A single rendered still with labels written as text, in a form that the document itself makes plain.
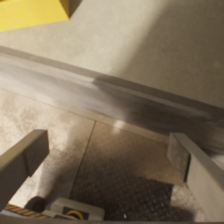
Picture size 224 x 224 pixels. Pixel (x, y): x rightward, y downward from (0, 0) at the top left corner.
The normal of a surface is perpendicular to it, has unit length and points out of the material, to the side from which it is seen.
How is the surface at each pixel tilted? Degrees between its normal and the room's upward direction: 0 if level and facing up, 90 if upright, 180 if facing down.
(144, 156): 0
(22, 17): 90
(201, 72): 0
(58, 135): 0
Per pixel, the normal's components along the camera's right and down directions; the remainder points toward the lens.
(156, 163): -0.12, -0.14
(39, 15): 0.06, 0.99
